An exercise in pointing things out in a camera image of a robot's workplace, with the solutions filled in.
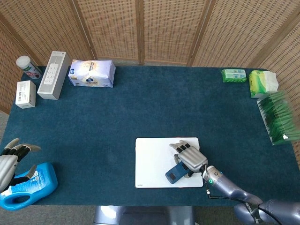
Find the white dry-erase board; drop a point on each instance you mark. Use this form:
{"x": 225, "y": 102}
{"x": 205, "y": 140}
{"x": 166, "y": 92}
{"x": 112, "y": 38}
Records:
{"x": 152, "y": 164}

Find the teal carpet table cover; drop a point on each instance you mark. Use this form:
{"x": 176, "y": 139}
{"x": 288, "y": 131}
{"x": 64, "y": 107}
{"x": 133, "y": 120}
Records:
{"x": 140, "y": 110}

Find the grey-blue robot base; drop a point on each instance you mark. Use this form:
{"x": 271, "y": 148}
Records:
{"x": 140, "y": 215}

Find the yellow-green tissue pack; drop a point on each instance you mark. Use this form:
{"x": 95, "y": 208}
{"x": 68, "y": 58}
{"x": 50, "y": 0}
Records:
{"x": 260, "y": 84}

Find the wooden rattan folding screen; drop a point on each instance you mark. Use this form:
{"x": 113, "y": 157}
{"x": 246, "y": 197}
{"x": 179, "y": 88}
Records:
{"x": 168, "y": 28}

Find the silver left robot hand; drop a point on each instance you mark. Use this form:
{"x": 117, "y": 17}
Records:
{"x": 5, "y": 166}

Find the small white cardboard box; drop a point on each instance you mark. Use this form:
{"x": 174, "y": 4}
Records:
{"x": 24, "y": 95}

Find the blue whiteboard eraser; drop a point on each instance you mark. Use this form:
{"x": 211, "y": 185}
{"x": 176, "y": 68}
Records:
{"x": 174, "y": 173}

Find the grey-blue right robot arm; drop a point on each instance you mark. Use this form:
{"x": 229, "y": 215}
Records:
{"x": 227, "y": 187}

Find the clear box of green sachets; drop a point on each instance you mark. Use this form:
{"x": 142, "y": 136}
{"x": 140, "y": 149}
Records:
{"x": 279, "y": 119}

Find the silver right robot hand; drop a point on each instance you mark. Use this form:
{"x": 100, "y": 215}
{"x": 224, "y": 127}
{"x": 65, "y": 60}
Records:
{"x": 192, "y": 159}

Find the blue detergent bottle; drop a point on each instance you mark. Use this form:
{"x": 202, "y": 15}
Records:
{"x": 42, "y": 185}

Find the long grey power strip box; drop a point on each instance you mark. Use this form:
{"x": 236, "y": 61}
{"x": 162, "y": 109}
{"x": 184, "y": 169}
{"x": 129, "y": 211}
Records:
{"x": 52, "y": 75}

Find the white and blue tissue pack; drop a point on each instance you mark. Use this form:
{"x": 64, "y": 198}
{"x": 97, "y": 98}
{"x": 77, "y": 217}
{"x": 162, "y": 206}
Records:
{"x": 91, "y": 73}

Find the white-lidded round canister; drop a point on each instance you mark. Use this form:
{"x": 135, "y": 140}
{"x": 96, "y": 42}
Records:
{"x": 28, "y": 66}

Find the green wet wipes pack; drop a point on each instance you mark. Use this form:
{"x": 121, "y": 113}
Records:
{"x": 234, "y": 75}

